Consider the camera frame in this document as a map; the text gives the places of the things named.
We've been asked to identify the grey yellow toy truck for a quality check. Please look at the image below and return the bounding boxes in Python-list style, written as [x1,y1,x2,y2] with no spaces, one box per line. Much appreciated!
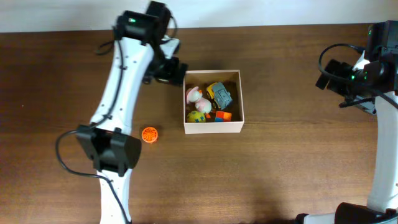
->
[206,82,233,110]

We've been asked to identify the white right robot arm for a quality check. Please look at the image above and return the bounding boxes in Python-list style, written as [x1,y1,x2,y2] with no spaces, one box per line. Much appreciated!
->
[294,96,397,224]

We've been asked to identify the yellow ball blue letters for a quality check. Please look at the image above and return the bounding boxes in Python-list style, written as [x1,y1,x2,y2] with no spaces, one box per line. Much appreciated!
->
[187,111,206,123]

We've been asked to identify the orange round spinner toy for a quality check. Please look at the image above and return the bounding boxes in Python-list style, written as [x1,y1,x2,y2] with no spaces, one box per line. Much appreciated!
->
[141,127,159,144]

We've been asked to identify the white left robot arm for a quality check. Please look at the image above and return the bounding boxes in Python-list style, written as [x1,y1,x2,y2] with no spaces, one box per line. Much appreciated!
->
[76,8,187,223]

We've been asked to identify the white duck pink hat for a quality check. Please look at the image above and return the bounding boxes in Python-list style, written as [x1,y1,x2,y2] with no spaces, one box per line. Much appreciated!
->
[185,86,212,119]

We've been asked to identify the pink open box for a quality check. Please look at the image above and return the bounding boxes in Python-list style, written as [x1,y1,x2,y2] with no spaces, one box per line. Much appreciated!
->
[183,70,245,134]

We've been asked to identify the colourful puzzle cube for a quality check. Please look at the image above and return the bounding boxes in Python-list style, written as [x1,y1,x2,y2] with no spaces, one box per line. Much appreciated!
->
[215,111,232,122]

